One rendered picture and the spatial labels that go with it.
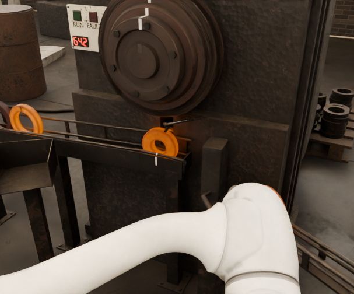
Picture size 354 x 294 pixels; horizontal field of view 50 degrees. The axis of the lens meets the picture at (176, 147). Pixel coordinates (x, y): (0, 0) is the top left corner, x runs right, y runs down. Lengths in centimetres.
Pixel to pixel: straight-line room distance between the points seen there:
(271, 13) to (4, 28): 311
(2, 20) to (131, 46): 286
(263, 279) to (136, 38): 96
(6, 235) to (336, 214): 196
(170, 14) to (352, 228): 169
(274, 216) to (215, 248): 10
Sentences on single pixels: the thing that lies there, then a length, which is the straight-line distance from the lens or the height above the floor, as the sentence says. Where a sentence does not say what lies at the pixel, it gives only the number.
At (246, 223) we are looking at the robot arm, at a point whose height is 112.
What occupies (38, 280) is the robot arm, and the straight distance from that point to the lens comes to 49.
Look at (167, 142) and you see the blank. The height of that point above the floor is 77.
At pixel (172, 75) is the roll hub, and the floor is 108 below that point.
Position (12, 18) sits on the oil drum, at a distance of 408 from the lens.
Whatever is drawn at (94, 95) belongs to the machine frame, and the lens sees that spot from 171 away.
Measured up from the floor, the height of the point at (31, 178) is 60.
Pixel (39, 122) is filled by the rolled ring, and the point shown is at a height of 72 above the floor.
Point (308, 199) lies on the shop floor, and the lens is 260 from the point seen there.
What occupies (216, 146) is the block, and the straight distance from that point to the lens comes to 140.
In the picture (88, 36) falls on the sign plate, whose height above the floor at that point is 112.
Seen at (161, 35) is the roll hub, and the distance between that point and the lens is 124.
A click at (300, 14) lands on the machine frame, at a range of 135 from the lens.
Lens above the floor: 147
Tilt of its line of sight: 29 degrees down
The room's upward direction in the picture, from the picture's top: straight up
